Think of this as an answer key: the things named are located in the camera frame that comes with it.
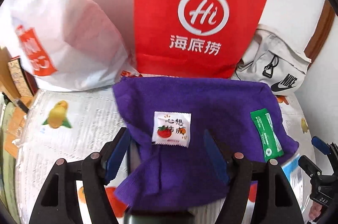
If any green wet wipe sachet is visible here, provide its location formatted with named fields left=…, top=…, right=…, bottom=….
left=250, top=108, right=284, bottom=162

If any white persimmon wipe sachet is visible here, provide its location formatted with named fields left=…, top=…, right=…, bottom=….
left=152, top=111, right=191, bottom=148

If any person's right hand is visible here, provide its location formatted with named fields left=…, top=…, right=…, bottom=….
left=309, top=201, right=323, bottom=221

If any blue tissue pack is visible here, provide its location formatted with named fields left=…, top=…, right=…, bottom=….
left=282, top=153, right=308, bottom=213

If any purple towel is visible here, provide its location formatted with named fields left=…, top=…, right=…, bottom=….
left=113, top=77, right=299, bottom=211

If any grey Nike waist bag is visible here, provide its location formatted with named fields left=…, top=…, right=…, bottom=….
left=233, top=25, right=312, bottom=96

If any brown framed picture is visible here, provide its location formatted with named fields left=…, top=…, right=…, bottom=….
left=7, top=56, right=38, bottom=97

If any white Miniso plastic bag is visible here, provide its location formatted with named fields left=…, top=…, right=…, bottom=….
left=1, top=0, right=136, bottom=91

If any red Haidilao paper bag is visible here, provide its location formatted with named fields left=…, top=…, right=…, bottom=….
left=134, top=0, right=266, bottom=78

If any brown door frame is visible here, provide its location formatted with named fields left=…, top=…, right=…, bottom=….
left=304, top=0, right=336, bottom=66

